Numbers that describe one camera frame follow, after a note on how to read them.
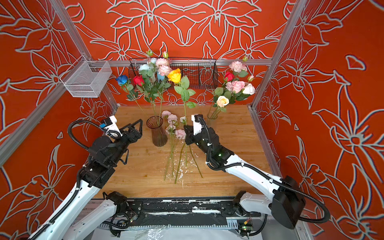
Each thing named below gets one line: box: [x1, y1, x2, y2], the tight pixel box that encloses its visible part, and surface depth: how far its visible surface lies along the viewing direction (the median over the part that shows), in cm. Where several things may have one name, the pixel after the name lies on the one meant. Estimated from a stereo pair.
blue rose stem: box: [115, 75, 151, 119], surface depth 76 cm
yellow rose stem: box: [167, 68, 197, 126], surface depth 68 cm
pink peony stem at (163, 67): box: [153, 51, 172, 119], surface depth 76 cm
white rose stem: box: [236, 75, 255, 101], surface depth 70 cm
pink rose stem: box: [232, 80, 245, 101], surface depth 70 cm
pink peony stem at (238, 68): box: [229, 60, 248, 81], surface depth 79 cm
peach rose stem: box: [211, 95, 230, 119], surface depth 64 cm
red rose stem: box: [223, 71, 235, 97], surface depth 77 cm
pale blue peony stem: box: [138, 50, 160, 119], surface depth 77 cm
